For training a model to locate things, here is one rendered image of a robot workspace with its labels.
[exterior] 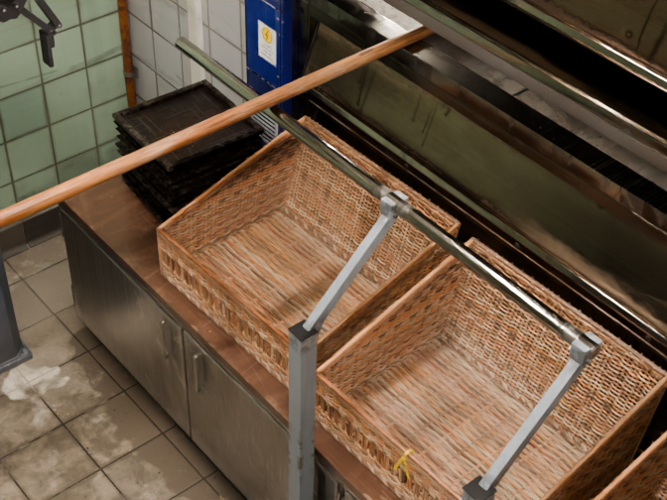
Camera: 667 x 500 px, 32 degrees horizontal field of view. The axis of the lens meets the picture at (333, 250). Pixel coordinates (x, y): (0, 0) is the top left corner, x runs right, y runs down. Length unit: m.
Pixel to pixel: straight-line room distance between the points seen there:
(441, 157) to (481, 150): 0.12
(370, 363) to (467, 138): 0.54
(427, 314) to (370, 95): 0.54
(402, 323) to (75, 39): 1.55
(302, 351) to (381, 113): 0.74
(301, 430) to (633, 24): 1.04
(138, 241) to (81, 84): 0.87
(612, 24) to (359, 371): 0.95
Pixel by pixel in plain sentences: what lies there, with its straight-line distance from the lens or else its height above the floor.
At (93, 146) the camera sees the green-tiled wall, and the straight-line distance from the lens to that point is 3.91.
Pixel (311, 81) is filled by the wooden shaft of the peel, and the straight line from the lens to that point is 2.47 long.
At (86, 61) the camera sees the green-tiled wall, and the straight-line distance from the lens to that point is 3.73.
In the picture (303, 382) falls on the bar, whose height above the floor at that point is 0.83.
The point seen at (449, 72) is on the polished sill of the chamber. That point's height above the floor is 1.18.
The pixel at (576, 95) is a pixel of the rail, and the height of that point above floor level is 1.43.
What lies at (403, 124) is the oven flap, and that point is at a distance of 2.72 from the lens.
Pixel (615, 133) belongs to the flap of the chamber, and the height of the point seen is 1.40.
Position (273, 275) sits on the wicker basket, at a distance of 2.90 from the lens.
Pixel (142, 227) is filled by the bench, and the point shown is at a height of 0.58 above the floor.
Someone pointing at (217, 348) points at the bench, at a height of 0.58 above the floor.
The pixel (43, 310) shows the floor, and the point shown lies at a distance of 3.73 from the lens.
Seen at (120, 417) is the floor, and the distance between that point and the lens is 3.39.
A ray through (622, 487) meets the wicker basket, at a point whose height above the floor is 0.75.
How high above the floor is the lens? 2.57
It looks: 42 degrees down
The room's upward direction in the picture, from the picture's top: 2 degrees clockwise
